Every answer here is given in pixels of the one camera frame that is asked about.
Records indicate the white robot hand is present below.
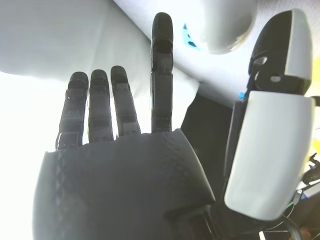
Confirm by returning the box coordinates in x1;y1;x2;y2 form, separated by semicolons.
31;8;317;240

